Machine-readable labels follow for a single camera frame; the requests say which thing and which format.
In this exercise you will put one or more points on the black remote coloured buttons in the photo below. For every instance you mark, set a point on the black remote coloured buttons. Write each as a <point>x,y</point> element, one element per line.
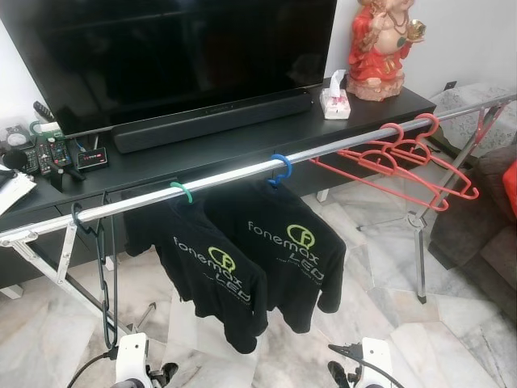
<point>60,153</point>

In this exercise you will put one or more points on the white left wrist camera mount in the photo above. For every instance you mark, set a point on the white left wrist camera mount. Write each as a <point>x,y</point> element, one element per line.
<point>132,360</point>

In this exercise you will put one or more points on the black fonemax T-shirt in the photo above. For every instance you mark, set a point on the black fonemax T-shirt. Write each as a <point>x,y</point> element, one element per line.
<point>275,250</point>
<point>202,279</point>

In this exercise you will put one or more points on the plain black remote control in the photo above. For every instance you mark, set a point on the plain black remote control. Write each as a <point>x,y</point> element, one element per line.
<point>43,111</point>

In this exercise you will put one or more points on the side table white lace cloth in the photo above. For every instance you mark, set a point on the side table white lace cloth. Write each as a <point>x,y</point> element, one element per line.
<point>477,105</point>

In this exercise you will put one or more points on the white paper sheets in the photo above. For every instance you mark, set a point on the white paper sheets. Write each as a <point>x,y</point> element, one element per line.
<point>14,190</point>

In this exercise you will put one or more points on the silver metal clothes rack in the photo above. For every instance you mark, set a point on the silver metal clothes rack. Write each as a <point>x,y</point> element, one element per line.
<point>234,173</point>

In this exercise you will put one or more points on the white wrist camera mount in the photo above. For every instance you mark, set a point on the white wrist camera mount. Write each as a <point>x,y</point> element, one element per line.
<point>132,360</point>
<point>376,364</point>

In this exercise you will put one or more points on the white pink tissue box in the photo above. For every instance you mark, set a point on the white pink tissue box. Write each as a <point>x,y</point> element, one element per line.
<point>335,105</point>

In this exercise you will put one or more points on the blue plastic hanger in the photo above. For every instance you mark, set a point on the blue plastic hanger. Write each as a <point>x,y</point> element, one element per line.
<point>288,166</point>

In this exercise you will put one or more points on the black box red display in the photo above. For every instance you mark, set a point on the black box red display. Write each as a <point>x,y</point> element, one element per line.
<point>93,158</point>

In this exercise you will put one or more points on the green plastic hanger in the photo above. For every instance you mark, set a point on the green plastic hanger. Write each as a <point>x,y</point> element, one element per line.
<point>184,191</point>

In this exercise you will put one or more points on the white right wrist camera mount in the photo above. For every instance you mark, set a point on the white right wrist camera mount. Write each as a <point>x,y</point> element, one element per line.
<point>376,364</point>

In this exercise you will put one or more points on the black flat screen television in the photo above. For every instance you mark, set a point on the black flat screen television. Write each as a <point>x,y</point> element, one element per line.
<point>161,56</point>

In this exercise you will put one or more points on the red plastic hanger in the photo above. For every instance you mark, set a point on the red plastic hanger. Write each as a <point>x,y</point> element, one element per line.
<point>434,121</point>
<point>397,129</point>

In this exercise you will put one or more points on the dark plastic hanger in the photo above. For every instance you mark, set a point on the dark plastic hanger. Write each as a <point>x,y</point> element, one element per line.
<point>105,319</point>

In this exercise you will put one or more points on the dark grey fabric sofa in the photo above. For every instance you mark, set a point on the dark grey fabric sofa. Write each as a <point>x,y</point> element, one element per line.
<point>477,234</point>

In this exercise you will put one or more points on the black soundbar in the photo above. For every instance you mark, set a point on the black soundbar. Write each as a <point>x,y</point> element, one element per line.
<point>210,123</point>

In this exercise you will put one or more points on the red robed deity statue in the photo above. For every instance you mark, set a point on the red robed deity statue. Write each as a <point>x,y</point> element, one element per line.
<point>380,56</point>

